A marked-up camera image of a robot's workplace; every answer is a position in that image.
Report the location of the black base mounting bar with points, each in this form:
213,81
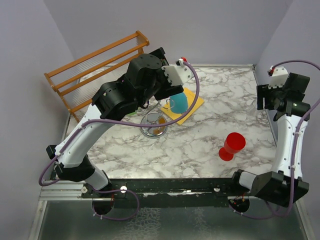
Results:
160,193

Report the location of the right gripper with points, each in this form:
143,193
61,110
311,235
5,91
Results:
263,91

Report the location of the blue plastic wine glass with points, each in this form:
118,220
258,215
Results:
178,103

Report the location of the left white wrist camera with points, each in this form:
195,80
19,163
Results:
179,73

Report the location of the wooden shelf rack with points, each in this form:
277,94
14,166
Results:
77,82

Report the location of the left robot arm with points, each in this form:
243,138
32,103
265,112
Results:
144,78

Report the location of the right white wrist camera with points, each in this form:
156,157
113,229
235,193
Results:
278,76

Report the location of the chrome wine glass rack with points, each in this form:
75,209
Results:
155,116

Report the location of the red plastic wine glass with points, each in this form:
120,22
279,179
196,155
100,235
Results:
233,144

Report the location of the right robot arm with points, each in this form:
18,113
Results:
283,185

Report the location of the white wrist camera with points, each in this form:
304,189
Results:
278,76
179,73

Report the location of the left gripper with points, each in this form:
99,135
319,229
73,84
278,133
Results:
167,89

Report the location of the green plastic wine glass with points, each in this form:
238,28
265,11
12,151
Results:
132,113

